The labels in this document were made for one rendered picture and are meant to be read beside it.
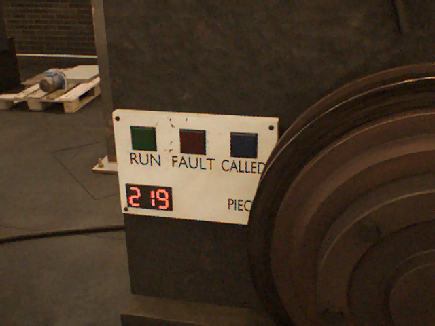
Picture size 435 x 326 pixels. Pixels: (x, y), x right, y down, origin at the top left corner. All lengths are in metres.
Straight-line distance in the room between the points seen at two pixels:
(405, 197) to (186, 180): 0.38
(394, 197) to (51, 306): 2.05
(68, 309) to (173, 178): 1.65
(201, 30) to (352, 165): 0.31
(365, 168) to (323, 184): 0.06
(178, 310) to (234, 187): 0.27
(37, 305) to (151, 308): 1.55
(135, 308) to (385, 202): 0.56
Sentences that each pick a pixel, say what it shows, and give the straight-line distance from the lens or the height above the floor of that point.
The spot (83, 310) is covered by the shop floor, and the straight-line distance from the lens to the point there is 2.39.
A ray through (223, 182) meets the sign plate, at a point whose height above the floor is 1.13.
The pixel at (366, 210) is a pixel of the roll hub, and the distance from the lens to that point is 0.56.
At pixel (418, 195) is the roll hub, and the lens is 0.55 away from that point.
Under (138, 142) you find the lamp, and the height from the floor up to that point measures 1.19.
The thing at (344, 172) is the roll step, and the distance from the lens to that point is 0.60.
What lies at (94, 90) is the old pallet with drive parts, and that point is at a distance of 5.48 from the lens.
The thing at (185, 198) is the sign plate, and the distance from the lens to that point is 0.83.
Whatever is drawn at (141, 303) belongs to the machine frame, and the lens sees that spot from 0.98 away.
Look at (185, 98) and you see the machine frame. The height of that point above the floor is 1.26.
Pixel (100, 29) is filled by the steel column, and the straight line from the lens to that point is 3.46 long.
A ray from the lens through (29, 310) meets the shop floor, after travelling 2.46.
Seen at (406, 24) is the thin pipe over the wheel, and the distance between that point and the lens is 0.71.
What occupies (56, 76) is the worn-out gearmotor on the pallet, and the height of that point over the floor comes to 0.28.
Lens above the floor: 1.48
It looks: 24 degrees down
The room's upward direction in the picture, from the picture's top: 1 degrees counter-clockwise
